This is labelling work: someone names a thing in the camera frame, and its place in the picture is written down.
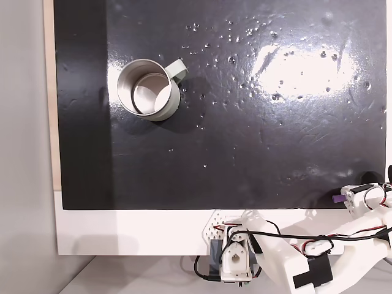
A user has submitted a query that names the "sage green steel-lined mug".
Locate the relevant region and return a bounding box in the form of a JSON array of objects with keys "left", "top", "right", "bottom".
[{"left": 116, "top": 58, "right": 188, "bottom": 123}]

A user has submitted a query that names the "black power cable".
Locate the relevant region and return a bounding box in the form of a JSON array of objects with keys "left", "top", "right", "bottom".
[{"left": 194, "top": 254, "right": 222, "bottom": 282}]

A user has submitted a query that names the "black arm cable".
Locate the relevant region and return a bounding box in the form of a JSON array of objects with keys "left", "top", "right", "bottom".
[{"left": 249, "top": 225, "right": 392, "bottom": 243}]

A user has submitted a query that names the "black table mat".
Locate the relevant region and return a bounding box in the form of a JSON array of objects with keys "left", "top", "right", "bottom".
[{"left": 53, "top": 0, "right": 386, "bottom": 211}]

